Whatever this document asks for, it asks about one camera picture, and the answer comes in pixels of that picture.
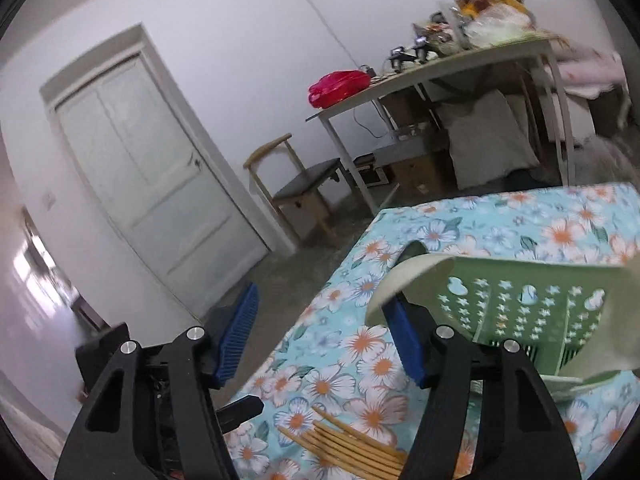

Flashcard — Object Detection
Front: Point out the bamboo chopstick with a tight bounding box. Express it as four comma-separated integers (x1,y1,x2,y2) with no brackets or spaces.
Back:
311,405,407,460
277,422,407,479

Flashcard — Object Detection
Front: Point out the white ceramic soup spoon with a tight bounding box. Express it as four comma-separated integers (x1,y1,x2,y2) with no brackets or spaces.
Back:
364,254,456,326

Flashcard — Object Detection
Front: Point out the floral blue tablecloth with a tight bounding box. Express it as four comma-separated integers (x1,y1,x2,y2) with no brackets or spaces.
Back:
226,183,639,479

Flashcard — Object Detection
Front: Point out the wooden chair dark seat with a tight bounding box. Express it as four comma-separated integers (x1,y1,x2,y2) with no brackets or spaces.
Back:
243,133,355,240

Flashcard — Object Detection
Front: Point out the green plastic utensil basket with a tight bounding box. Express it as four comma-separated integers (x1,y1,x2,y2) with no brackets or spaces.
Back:
435,257,622,376

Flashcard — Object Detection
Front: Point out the white door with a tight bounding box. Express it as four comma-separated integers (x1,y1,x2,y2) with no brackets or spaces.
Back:
40,24,292,318

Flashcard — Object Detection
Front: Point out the red bag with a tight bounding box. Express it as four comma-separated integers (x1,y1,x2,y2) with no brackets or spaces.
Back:
308,70,371,110

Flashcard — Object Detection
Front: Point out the grey side table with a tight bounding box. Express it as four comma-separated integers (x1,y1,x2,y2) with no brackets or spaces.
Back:
305,34,576,216

